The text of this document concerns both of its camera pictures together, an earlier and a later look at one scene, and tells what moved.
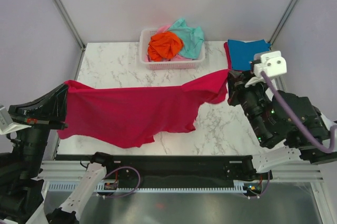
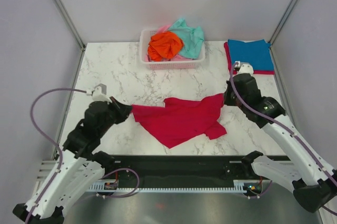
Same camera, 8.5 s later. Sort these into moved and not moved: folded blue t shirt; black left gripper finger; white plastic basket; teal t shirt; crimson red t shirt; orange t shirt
Moved: crimson red t shirt; black left gripper finger
Not moved: white plastic basket; teal t shirt; orange t shirt; folded blue t shirt
